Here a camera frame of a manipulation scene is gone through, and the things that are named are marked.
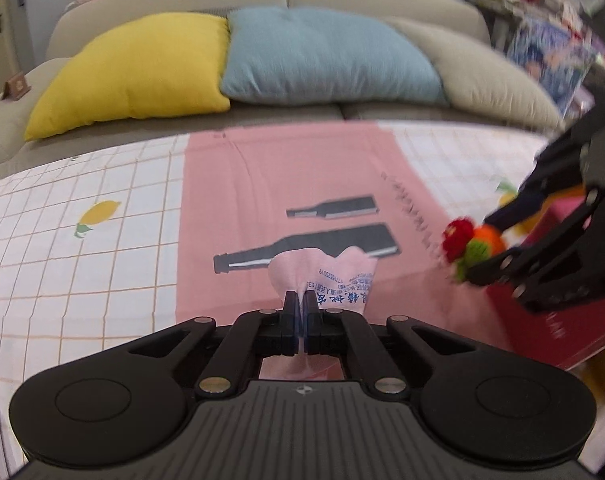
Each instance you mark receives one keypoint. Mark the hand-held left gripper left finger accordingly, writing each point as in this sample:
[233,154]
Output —
[293,311]

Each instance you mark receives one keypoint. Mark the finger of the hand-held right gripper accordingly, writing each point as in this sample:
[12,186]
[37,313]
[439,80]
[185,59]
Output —
[512,212]
[542,270]

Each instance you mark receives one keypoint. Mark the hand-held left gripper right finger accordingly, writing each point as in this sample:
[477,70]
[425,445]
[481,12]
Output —
[310,311]

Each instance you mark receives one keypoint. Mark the pink soft packet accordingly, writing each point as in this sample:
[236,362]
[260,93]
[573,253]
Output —
[327,272]

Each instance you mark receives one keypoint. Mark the red orange crochet flower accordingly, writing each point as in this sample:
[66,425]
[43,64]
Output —
[462,240]

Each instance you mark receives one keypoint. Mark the red cardboard box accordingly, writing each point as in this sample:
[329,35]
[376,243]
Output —
[557,332]

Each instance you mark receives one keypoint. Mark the blue printed poster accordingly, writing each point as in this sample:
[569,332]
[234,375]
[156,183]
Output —
[547,65]

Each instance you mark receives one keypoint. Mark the beige pillow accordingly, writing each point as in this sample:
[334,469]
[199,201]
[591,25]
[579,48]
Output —
[487,77]

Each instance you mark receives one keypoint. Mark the lemon print checked tablecloth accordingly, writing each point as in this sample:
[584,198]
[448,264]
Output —
[82,260]

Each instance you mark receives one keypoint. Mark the light blue pillow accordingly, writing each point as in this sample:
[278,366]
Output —
[327,55]

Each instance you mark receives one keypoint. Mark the yellow pillow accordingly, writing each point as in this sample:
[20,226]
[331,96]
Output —
[132,70]

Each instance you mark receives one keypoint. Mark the beige sofa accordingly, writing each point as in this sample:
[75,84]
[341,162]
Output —
[12,125]

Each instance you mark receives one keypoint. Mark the small wooden sign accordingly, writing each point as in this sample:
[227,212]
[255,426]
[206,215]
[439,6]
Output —
[17,87]

